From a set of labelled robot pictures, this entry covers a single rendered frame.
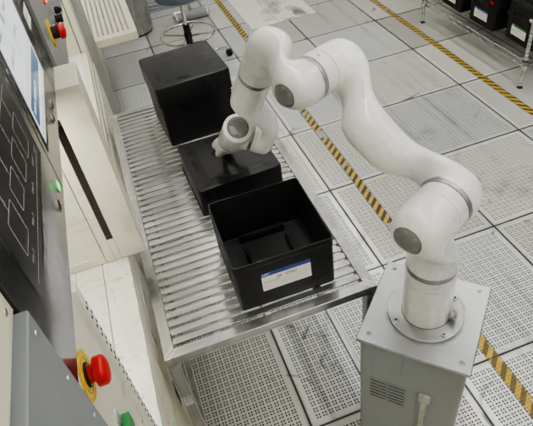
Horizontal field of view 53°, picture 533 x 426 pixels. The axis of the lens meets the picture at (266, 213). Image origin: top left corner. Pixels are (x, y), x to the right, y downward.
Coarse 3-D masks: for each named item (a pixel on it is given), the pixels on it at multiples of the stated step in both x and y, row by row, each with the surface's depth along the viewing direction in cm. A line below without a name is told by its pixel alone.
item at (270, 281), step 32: (256, 192) 156; (288, 192) 160; (224, 224) 160; (256, 224) 164; (288, 224) 166; (320, 224) 145; (224, 256) 146; (256, 256) 158; (288, 256) 136; (320, 256) 140; (256, 288) 140; (288, 288) 145
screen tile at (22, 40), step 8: (0, 0) 86; (8, 0) 94; (8, 8) 91; (8, 16) 89; (16, 16) 96; (8, 24) 87; (24, 32) 98; (16, 40) 89; (24, 40) 96; (24, 48) 93; (24, 56) 91
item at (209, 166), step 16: (192, 144) 189; (208, 144) 188; (192, 160) 182; (208, 160) 180; (224, 160) 179; (240, 160) 178; (256, 160) 177; (272, 160) 176; (192, 176) 175; (208, 176) 174; (224, 176) 173; (240, 176) 172; (256, 176) 173; (272, 176) 176; (208, 192) 170; (224, 192) 172; (240, 192) 175
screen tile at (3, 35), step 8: (0, 24) 80; (0, 32) 78; (8, 32) 85; (0, 40) 77; (8, 40) 83; (8, 48) 81; (16, 48) 86; (8, 56) 79; (16, 56) 85; (16, 64) 82; (24, 64) 88; (16, 72) 81; (24, 72) 86; (24, 80) 84; (24, 88) 82
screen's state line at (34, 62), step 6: (30, 48) 100; (30, 54) 98; (30, 60) 96; (36, 60) 102; (36, 66) 100; (36, 72) 98; (36, 78) 96; (36, 84) 94; (36, 90) 92; (36, 96) 90; (36, 102) 89; (36, 108) 87; (36, 114) 86; (36, 120) 84
